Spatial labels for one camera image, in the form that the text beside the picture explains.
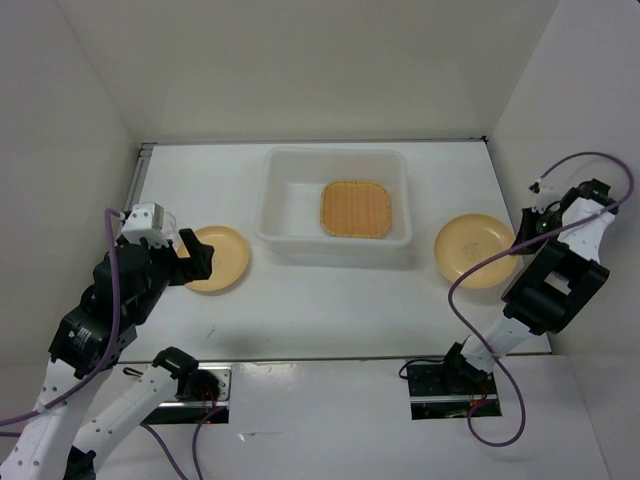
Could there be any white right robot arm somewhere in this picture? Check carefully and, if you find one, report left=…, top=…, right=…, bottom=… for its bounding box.
left=438, top=179, right=618, bottom=393

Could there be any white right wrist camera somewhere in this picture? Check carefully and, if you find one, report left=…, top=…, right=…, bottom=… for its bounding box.
left=529, top=177, right=558, bottom=214

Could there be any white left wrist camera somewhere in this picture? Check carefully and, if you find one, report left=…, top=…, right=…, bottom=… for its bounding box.
left=121, top=202, right=168, bottom=248

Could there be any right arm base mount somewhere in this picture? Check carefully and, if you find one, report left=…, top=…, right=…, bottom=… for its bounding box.
left=398, top=358, right=502, bottom=420

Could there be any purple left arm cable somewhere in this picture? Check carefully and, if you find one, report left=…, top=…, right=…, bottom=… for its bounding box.
left=0, top=208, right=126, bottom=436

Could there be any translucent white plastic bin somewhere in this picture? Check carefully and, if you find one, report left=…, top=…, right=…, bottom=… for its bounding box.
left=254, top=148, right=414, bottom=262

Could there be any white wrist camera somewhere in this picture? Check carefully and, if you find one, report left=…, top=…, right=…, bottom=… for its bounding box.
left=121, top=202, right=168, bottom=248
left=529, top=177, right=558, bottom=214

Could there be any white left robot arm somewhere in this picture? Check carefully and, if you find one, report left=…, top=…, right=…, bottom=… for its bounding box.
left=1, top=229, right=214, bottom=479

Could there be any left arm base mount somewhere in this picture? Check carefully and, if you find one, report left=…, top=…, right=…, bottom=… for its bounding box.
left=143, top=363, right=232, bottom=426

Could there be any yellow plastic plate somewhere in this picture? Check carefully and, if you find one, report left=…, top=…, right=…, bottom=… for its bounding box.
left=185, top=225, right=250, bottom=294
left=434, top=213, right=518, bottom=289

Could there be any square woven bamboo tray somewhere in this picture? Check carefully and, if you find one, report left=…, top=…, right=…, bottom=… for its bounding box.
left=320, top=180, right=392, bottom=239

